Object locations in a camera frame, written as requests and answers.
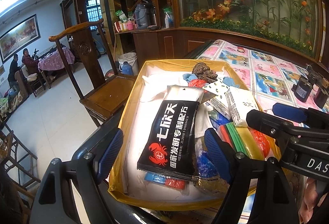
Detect orange red plastic bag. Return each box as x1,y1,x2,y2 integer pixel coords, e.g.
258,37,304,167
249,128,270,159

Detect blue clear snack bag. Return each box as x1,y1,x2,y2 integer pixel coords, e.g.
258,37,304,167
192,175,229,196

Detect yellow green sponge pack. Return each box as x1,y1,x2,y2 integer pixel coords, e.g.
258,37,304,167
218,122,265,160

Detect white face tissue pack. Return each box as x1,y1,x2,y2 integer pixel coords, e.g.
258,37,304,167
226,86,259,127

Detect blue red white pack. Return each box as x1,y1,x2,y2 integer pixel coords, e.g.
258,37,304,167
144,171,186,190

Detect lemon print tissue pack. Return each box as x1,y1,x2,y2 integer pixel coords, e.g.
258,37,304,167
202,79,232,120

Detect black crab print pouch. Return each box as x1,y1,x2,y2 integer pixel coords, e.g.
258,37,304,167
137,85,204,181

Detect blue fuzzy sock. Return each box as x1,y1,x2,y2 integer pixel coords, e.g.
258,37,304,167
182,73,197,83

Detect black motor with tan pulley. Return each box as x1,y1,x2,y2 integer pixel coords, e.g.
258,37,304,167
306,64,328,109

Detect black motor with shaft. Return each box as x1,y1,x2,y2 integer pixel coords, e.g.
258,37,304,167
292,75,313,103

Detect colourful cartoon tablecloth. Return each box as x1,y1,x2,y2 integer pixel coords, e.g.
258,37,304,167
195,40,320,114

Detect yellow cardboard box tray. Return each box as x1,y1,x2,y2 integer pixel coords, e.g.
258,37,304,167
108,58,282,212

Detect wooden armchair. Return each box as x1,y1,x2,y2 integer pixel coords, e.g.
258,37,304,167
49,19,136,127

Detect seated person in background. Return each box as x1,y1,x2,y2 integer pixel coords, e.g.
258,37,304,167
22,48,41,76

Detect background table with floral cloth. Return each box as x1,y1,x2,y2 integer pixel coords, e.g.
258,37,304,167
38,47,75,71

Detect blue thermos on floor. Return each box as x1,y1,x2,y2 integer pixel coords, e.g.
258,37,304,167
121,61,134,76

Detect white plastic bucket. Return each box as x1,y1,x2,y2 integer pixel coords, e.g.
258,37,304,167
118,52,139,76

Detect framed landscape painting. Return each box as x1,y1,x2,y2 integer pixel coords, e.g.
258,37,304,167
0,14,41,62

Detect grey thermos kettle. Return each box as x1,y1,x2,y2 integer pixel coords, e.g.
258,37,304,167
134,3,151,29

